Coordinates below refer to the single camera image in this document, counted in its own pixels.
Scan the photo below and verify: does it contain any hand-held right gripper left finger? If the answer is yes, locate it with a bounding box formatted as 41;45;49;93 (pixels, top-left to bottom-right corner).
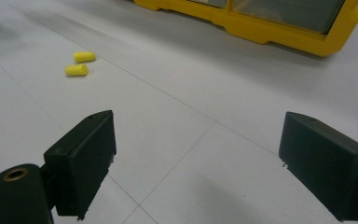
43;109;117;221

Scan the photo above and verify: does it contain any yellow drawer organizer box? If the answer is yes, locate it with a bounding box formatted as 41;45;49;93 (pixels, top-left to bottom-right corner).
132;0;358;58

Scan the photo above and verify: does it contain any yellow foam earplug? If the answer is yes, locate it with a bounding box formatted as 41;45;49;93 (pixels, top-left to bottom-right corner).
73;50;97;63
64;63;90;77

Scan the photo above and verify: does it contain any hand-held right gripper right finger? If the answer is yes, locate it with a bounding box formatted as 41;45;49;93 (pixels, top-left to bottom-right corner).
278;111;358;222

